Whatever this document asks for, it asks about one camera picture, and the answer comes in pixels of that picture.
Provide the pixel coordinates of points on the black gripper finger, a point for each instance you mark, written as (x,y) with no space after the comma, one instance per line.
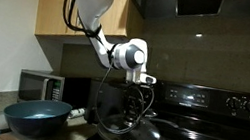
(136,117)
(128,116)

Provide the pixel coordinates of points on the dark range hood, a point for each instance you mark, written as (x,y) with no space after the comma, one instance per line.
(162,1)

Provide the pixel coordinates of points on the glass pan lid steel knob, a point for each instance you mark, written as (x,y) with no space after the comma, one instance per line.
(144,137)

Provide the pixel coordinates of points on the black electric stove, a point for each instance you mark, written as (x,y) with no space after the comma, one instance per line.
(190,124)

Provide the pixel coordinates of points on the black countertop appliance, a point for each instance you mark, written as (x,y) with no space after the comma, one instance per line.
(107,97)

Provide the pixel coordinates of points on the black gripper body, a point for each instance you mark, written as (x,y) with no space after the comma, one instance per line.
(135,97)

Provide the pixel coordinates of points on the blue bowl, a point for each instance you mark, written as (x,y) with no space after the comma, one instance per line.
(35,126)

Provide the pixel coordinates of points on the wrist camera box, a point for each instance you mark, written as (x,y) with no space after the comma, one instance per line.
(149,79)

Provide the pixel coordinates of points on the silver microwave oven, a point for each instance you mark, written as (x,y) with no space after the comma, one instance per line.
(33,86)

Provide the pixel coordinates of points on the wooden wall cabinet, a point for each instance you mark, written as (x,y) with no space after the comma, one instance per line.
(51,1)

